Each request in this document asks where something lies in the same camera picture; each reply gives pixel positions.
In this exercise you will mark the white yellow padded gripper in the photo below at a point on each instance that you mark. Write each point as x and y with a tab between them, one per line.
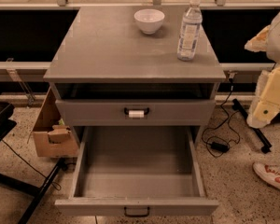
267	104

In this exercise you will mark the grey drawer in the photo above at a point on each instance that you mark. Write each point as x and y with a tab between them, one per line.
137	172
133	112

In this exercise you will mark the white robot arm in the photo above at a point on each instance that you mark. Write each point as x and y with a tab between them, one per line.
265	105

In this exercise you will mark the grey top drawer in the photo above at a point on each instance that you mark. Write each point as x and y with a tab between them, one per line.
133	112

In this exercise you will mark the grey drawer cabinet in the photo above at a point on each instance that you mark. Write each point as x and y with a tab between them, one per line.
105	56

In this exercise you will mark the white red sneaker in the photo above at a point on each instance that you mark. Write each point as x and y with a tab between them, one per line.
268	173

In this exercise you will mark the clear plastic water bottle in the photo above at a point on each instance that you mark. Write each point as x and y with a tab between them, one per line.
189	31

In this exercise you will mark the white ceramic bowl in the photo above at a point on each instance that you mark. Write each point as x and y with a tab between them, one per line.
149	21

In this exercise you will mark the brown cardboard box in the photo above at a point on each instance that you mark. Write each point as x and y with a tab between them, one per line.
53	139

